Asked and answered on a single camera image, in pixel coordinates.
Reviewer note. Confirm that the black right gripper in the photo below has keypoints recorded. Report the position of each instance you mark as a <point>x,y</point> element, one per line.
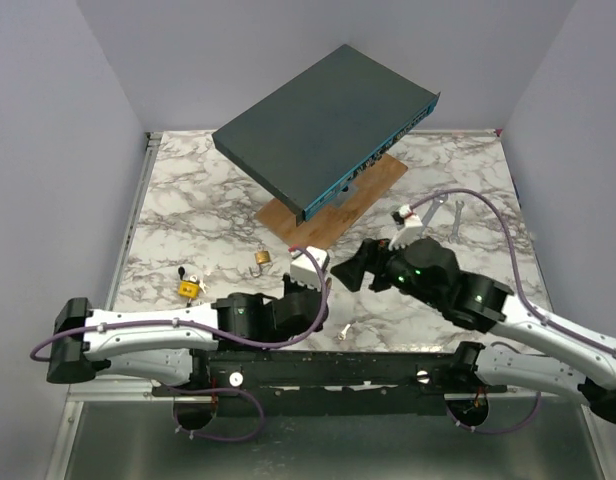
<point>372,257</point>

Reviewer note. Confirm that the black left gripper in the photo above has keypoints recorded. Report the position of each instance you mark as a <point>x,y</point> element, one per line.
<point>291,287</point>

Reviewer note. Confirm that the silver key with ring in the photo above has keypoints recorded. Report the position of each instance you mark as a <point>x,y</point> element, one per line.
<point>342,334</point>

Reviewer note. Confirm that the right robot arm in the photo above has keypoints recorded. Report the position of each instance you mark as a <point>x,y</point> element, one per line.
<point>569,360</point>

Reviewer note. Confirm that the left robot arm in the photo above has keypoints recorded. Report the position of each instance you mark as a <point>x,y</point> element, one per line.
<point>88,341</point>

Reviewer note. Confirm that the silver key in yellow padlock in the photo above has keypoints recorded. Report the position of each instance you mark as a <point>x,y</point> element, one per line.
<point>202,285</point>

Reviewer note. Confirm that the wooden board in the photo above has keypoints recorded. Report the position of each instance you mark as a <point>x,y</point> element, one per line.
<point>337,216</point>

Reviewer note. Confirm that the small brass padlock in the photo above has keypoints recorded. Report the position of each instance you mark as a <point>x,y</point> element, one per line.
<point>261,258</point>

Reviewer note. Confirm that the silver wrench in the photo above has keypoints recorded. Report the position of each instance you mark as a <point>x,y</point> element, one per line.
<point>436,203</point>
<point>454,235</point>

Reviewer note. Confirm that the yellow padlock with black shackle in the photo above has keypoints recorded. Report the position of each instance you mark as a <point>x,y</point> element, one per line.
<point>189,286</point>

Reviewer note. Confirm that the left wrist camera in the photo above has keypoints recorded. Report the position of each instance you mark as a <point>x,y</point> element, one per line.
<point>302,271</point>

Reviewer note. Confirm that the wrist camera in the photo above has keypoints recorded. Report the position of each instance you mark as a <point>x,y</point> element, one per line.
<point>302,271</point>
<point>409,226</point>

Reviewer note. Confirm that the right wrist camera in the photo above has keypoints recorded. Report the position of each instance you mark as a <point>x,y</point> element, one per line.
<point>409,226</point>

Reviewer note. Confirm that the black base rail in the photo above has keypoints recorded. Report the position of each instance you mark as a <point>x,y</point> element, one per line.
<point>319,383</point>

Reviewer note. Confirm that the dark network switch box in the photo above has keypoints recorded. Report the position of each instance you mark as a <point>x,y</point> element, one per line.
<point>309,139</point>

